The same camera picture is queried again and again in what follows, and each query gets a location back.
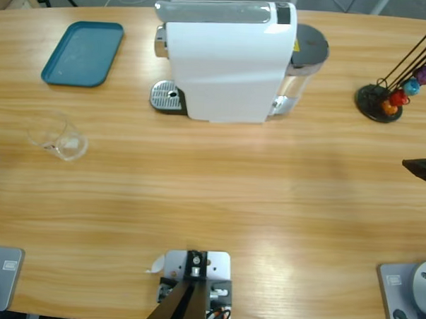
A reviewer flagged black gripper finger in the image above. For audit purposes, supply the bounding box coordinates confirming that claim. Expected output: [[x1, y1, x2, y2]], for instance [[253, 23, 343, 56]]
[[401, 157, 426, 186]]

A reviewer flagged clear glass cup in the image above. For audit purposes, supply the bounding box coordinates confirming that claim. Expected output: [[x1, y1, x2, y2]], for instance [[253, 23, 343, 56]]
[[24, 109, 91, 163]]

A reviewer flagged silver coffee machine lever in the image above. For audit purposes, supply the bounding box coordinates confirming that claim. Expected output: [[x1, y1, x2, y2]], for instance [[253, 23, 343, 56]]
[[153, 0, 277, 26]]

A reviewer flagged orange coffee capsule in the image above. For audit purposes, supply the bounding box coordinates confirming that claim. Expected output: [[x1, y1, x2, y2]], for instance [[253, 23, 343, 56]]
[[381, 99, 400, 117]]

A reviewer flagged red coffee capsule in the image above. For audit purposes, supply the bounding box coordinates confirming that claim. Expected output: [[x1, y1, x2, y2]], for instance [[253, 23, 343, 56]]
[[390, 88, 410, 108]]

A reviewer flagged light blue coffee capsule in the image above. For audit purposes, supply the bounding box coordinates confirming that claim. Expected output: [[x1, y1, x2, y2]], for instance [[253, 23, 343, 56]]
[[402, 78, 422, 97]]

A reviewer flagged white capsule coffee machine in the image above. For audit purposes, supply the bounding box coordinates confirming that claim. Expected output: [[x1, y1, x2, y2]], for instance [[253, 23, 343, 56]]
[[149, 0, 299, 128]]

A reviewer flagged teal plastic serving tray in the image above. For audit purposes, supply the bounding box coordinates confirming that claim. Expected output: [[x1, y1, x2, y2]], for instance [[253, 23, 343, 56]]
[[40, 19, 126, 90]]

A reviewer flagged clear water tank grey lid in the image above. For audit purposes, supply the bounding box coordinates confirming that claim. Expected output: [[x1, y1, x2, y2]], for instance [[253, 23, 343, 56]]
[[267, 22, 331, 121]]

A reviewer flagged black drip tray metal grate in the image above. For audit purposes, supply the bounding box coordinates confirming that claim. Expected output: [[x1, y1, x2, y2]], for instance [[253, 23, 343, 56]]
[[148, 78, 189, 116]]

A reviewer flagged white tape tab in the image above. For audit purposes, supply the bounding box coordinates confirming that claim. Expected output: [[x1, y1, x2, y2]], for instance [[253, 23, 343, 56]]
[[143, 254, 166, 275]]

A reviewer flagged black wire capsule holder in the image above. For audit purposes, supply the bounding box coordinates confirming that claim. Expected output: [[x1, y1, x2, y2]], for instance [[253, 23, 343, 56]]
[[353, 19, 426, 126]]

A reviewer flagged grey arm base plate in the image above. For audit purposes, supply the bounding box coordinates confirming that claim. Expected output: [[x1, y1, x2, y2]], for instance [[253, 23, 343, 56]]
[[374, 261, 426, 319], [0, 246, 26, 313]]

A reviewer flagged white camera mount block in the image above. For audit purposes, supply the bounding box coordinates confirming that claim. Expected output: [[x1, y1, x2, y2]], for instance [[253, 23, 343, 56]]
[[156, 248, 235, 319]]

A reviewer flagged black camera post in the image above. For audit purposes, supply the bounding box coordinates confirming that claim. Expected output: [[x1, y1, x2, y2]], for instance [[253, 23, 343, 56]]
[[141, 248, 210, 319]]

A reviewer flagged orange and black cable bundle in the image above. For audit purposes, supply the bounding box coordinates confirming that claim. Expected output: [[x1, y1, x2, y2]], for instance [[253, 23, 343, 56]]
[[206, 306, 232, 319]]

